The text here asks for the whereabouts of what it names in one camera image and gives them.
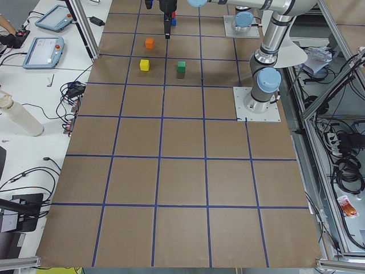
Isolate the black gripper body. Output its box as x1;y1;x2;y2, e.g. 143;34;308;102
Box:
159;0;177;15

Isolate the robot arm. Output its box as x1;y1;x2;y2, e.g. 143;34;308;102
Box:
214;1;317;114
232;9;262;33

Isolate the orange wooden block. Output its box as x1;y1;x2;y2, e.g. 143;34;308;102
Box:
145;38;155;50

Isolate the green wooden block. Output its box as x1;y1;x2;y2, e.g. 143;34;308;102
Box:
177;61;186;74

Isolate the yellow wooden block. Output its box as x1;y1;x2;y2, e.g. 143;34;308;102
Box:
139;59;150;71

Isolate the black power adapter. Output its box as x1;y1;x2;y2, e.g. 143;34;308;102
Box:
89;17;105;26

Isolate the far teach pendant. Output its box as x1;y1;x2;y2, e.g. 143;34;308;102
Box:
35;5;73;33

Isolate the teach pendant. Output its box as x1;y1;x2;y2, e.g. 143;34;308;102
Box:
35;5;73;33
22;37;64;69

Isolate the near teach pendant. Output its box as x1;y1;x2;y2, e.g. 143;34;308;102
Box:
22;37;64;69

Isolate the white cylinder bottle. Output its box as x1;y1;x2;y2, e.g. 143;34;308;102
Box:
1;91;44;136

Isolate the black monitor stand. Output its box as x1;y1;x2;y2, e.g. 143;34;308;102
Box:
1;194;43;232

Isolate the red snack packet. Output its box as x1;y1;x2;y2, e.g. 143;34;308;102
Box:
337;195;358;218

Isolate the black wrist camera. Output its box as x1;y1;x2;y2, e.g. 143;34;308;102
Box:
144;0;153;10

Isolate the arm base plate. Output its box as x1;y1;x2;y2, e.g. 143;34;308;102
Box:
223;15;260;39
233;87;281;122

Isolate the aluminium frame post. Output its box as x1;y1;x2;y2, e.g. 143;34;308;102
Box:
65;0;100;60

